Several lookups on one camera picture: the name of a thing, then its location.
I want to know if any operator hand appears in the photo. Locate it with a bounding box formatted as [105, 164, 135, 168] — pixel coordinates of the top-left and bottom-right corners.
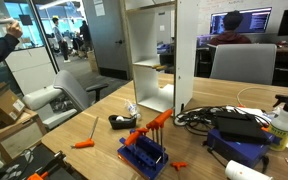
[5, 20, 24, 40]

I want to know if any white handheld controller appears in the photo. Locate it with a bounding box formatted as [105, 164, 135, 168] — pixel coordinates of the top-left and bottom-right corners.
[0, 16, 17, 26]

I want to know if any white shelf unit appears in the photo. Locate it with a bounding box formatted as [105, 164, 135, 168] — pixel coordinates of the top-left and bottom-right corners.
[121, 0, 201, 117]

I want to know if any standing person in white shirt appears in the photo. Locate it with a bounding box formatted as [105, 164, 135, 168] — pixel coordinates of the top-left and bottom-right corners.
[51, 15, 72, 64]

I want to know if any standing person in dark clothes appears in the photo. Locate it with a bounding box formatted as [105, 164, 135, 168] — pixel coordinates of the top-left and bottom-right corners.
[79, 20, 93, 52]

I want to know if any cardboard box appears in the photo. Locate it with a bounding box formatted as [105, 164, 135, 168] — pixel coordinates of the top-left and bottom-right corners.
[0, 81, 27, 133]

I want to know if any grey office chair with armrests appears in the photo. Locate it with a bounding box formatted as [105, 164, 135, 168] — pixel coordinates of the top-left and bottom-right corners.
[21, 69, 110, 131]

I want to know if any grey door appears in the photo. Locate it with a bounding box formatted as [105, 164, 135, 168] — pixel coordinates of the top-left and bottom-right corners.
[81, 0, 132, 81]

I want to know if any black tool case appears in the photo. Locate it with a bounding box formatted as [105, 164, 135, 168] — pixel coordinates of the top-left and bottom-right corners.
[0, 143, 86, 180]

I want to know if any clear plastic water bottle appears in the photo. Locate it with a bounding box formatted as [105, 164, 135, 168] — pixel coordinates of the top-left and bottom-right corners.
[123, 98, 142, 120]

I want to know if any black and silver tool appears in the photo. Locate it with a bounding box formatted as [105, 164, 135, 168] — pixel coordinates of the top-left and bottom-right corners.
[107, 113, 138, 131]

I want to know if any blue hex key rack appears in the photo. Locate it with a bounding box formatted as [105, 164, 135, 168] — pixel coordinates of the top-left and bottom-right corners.
[116, 127, 170, 180]

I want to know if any seated person in red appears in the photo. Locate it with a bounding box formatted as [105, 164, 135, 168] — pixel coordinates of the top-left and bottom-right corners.
[208, 10, 253, 47]

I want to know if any grey chair backrest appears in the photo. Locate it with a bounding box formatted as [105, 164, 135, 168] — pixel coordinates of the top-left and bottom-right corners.
[209, 42, 279, 86]

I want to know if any lit computer monitor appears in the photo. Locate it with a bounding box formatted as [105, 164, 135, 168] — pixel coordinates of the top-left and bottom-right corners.
[209, 6, 274, 36]

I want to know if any black flat device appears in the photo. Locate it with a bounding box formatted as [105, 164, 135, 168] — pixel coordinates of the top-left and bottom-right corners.
[214, 110, 275, 146]

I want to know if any blue box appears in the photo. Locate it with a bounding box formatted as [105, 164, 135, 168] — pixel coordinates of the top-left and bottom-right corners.
[205, 127, 281, 169]

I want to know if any white paper cup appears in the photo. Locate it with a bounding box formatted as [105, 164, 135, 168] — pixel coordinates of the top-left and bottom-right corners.
[224, 159, 275, 180]

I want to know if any spray bottle with yellow label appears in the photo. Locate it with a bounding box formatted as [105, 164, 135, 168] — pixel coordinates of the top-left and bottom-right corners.
[267, 93, 288, 153]

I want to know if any long orange T-handle hex key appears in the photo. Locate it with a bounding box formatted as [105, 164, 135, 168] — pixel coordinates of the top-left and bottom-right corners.
[70, 116, 100, 150]

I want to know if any black cable bundle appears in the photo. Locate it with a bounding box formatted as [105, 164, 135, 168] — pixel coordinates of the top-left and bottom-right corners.
[173, 105, 219, 137]

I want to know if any tiny orange T-handle hex key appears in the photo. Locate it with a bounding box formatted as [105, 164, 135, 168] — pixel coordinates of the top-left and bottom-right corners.
[169, 161, 189, 172]

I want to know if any white cable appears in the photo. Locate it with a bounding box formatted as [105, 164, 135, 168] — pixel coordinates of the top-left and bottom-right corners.
[235, 86, 279, 108]

